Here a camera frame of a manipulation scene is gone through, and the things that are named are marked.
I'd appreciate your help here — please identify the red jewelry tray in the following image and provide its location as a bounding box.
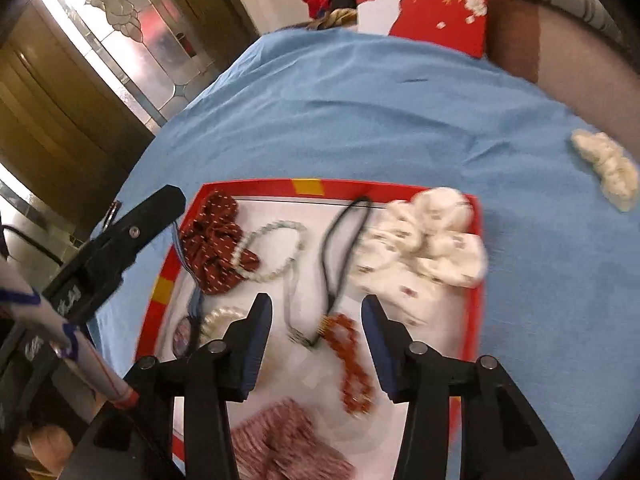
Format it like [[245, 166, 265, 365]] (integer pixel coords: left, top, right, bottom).
[[136, 179, 484, 479]]

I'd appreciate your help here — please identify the white printed scrunchie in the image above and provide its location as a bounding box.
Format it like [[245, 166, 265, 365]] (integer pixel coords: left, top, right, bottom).
[[349, 186, 490, 294]]

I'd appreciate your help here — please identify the red floral gift box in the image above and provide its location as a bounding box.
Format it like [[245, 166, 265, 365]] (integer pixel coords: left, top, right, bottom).
[[357, 0, 488, 58]]

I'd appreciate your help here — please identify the red bead bracelet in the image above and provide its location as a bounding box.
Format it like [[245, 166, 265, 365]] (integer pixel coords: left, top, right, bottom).
[[322, 313, 378, 417]]

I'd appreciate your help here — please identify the red white plaid scrunchie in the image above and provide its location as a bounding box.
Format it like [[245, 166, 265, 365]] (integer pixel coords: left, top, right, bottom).
[[231, 399, 356, 480]]

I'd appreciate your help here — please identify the black cord necklace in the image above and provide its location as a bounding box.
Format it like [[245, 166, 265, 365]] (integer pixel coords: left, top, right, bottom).
[[311, 195, 374, 348]]

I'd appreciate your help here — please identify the cream fluffy scrunchie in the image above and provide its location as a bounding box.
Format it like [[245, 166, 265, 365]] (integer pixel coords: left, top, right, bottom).
[[570, 129, 639, 212]]

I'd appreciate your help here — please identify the silver chain necklace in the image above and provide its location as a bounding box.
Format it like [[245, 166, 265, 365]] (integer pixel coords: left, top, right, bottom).
[[282, 238, 314, 346]]

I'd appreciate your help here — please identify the large pearl bracelet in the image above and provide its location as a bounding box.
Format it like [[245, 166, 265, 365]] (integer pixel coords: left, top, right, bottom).
[[199, 305, 249, 346]]

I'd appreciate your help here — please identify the blue towel cloth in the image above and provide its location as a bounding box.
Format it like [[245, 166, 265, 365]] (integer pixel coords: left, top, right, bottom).
[[117, 29, 639, 479]]

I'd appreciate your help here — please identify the brown sofa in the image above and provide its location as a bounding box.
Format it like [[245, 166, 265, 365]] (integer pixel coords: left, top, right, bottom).
[[486, 0, 639, 158]]

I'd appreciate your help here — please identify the stained glass door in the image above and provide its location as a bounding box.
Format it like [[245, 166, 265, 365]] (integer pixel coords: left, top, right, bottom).
[[41, 0, 219, 132]]

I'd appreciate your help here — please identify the dark red dotted scrunchie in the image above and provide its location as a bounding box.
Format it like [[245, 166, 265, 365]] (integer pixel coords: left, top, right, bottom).
[[179, 190, 243, 296]]

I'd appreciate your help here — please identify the small pearl bead bracelet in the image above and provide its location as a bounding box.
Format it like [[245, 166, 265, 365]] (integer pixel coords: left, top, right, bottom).
[[230, 219, 309, 283]]

